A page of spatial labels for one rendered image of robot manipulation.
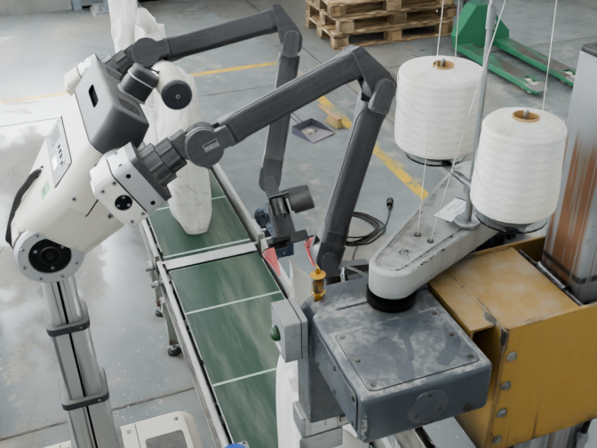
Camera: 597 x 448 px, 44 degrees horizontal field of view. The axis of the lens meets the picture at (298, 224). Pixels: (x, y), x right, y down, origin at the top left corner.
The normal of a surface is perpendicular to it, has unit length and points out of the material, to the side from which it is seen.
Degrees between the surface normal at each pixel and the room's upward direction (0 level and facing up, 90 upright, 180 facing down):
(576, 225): 90
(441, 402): 90
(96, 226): 115
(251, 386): 0
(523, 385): 90
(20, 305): 0
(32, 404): 0
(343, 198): 75
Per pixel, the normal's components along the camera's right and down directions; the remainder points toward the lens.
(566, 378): 0.34, 0.48
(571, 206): -0.94, 0.20
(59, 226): -0.04, 0.84
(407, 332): -0.02, -0.85
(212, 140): 0.19, 0.29
